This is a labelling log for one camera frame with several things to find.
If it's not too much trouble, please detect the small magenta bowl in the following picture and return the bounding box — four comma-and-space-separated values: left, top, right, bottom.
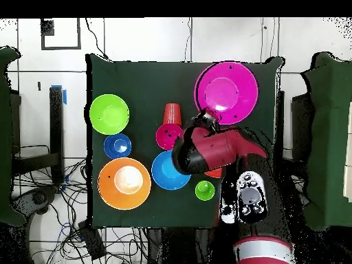
155, 123, 184, 151

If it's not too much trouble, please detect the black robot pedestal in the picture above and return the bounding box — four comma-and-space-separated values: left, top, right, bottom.
145, 227, 237, 264

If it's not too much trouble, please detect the large orange bowl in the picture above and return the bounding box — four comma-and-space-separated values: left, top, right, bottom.
98, 157, 152, 210

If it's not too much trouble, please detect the green cup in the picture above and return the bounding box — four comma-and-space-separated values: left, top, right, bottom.
195, 180, 216, 201

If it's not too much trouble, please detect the light green bowl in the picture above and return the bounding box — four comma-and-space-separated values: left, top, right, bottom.
89, 93, 130, 135

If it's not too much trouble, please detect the tangle of floor cables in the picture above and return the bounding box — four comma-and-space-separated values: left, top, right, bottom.
12, 157, 146, 264

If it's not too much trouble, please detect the light blue bowl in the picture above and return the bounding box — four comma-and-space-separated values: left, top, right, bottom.
151, 150, 193, 191

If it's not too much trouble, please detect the green-clothed side table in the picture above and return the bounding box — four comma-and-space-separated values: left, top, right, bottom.
0, 46, 25, 226
299, 52, 352, 232

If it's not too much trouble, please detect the black power strip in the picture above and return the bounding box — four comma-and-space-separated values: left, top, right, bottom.
78, 221, 107, 261

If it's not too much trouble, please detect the large pink bowl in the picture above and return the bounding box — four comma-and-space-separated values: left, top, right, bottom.
193, 60, 259, 126

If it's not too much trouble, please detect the dark green tablecloth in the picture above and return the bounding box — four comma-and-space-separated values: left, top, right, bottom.
86, 53, 284, 229

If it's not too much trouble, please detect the red shallow bowl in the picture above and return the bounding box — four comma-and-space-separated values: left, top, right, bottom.
204, 168, 223, 179

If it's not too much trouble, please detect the small dark blue bowl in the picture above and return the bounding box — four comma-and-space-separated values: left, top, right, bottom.
103, 133, 132, 160

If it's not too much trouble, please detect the orange-red ribbed cup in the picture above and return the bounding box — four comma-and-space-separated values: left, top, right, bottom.
162, 102, 183, 127

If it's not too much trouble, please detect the black stand frame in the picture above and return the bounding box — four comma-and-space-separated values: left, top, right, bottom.
274, 90, 316, 166
10, 86, 65, 184

